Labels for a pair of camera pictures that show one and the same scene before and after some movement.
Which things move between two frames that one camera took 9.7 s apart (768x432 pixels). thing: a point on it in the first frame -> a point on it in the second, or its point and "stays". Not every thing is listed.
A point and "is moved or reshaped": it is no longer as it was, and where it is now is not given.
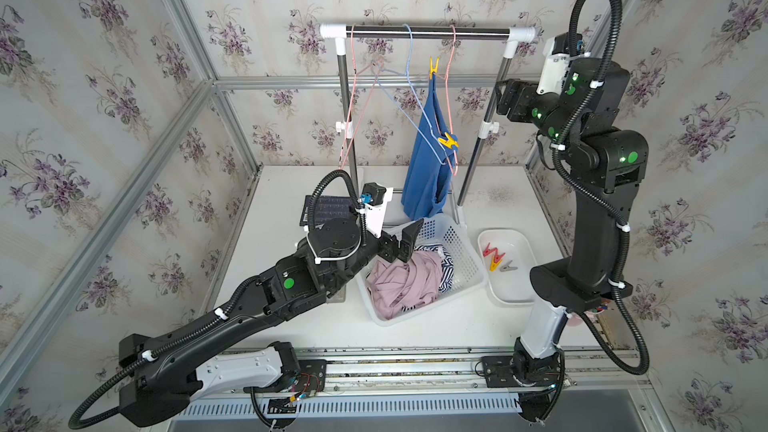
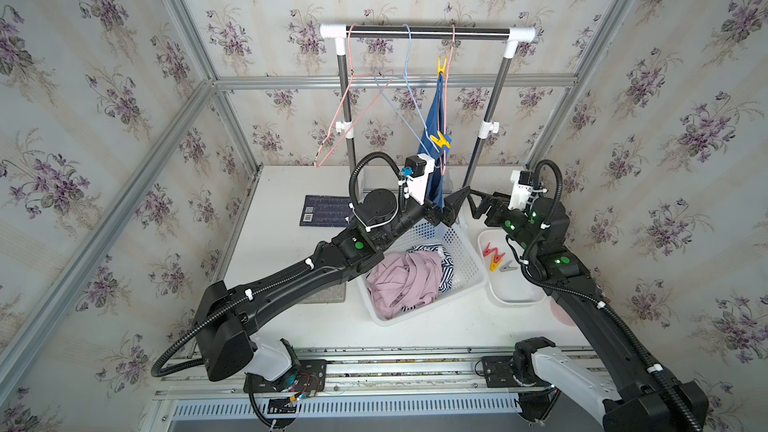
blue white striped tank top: x=447 y=272 stays
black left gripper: x=390 y=250 -> x=445 y=214
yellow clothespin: x=494 y=265 stays
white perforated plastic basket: x=449 y=233 stays
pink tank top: x=404 y=285 stays
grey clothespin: x=506 y=267 stays
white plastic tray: x=507 y=259 stays
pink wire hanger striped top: x=356 y=73 is moved or reshaped
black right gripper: x=513 y=98 -> x=501 y=204
